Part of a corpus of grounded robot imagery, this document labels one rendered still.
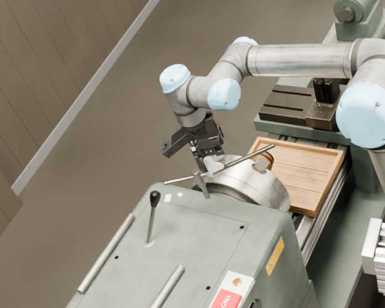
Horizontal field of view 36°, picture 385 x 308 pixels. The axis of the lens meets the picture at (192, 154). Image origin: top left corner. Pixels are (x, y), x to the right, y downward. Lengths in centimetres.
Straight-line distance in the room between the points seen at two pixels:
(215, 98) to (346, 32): 148
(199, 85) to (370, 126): 43
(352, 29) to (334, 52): 143
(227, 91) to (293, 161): 101
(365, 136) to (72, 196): 296
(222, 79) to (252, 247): 49
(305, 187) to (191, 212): 60
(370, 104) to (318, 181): 112
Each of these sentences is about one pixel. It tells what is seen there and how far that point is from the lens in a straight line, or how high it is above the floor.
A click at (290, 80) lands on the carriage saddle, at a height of 92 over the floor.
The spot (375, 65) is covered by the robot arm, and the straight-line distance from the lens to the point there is 121.
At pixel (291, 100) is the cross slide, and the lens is 246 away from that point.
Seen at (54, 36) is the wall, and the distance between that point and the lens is 442.
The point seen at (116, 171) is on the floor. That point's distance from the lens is 395.
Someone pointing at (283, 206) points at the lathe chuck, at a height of 109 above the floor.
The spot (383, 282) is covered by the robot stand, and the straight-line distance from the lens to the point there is 183.
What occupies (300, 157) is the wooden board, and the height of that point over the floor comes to 88.
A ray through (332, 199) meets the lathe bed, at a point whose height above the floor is 75.
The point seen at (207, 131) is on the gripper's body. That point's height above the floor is 156.
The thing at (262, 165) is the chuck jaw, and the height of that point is 119.
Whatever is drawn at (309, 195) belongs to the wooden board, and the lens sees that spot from 220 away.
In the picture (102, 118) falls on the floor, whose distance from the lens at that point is 442.
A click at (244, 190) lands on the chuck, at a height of 122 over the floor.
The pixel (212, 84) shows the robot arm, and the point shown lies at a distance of 138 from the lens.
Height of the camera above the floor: 254
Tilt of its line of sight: 42 degrees down
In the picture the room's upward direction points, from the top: 22 degrees counter-clockwise
